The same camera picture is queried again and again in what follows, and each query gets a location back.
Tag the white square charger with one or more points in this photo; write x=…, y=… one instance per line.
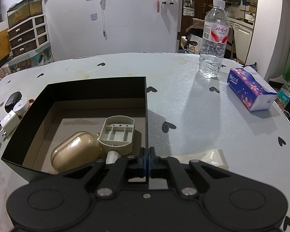
x=9, y=122

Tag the black earbuds case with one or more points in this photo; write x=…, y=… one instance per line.
x=12, y=100

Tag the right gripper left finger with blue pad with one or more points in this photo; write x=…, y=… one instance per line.
x=120, y=172

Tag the painted colourful cabinet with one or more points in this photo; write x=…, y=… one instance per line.
x=34, y=58

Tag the beige plastic brush holder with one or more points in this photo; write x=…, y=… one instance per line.
x=116, y=137

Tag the white drawer cabinet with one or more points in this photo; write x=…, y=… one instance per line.
x=28, y=35

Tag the clear plastic water bottle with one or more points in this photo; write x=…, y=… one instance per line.
x=215, y=35

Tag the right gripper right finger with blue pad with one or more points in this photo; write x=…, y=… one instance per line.
x=173, y=172

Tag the glass fish tank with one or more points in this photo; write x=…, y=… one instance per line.
x=23, y=10

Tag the beige earbuds case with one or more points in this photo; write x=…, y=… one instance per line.
x=79, y=149

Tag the white cartoon tote bag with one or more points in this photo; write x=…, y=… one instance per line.
x=191, y=44

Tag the small green label bottle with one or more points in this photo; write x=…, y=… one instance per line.
x=284, y=95

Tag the pink keyring loop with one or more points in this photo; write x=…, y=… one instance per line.
x=31, y=100

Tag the black cardboard box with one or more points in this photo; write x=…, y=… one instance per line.
x=65, y=108

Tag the purple tissue pack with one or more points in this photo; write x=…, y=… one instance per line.
x=253, y=91

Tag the white round tape measure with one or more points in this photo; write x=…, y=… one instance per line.
x=21, y=106

